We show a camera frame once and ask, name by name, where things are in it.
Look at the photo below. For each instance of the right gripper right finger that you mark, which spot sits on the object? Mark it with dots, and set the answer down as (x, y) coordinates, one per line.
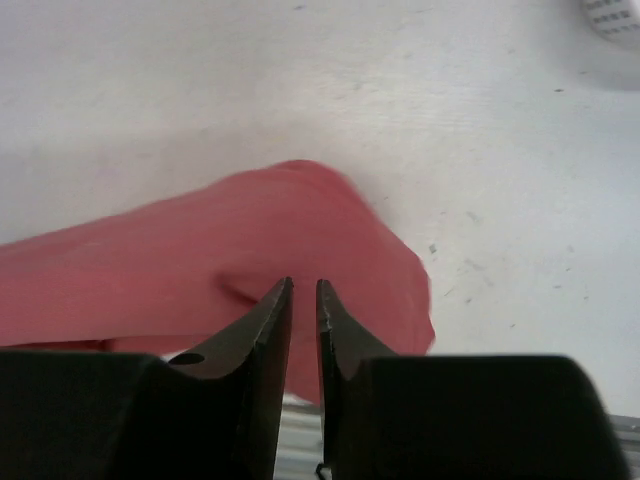
(390, 416)

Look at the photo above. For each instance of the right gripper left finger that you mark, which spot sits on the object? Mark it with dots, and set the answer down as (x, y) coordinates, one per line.
(212, 412)

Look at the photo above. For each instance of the pink red t shirt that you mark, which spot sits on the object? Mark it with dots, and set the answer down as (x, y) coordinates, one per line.
(166, 276)

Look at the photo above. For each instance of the white plastic basket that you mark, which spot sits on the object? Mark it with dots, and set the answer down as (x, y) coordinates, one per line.
(617, 22)

